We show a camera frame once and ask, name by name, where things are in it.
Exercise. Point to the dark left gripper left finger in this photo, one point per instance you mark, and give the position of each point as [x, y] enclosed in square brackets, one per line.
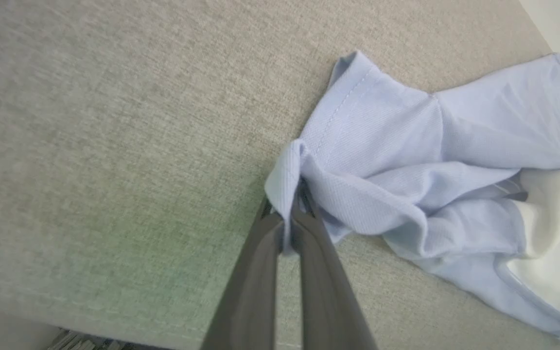
[253, 291]

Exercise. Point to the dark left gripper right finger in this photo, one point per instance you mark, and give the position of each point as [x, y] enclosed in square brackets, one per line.
[326, 291]

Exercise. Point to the light blue and white garment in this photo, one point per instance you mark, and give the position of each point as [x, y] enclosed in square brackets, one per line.
[406, 160]

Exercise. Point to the grey fabric sofa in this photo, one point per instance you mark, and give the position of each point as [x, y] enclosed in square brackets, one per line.
[114, 146]

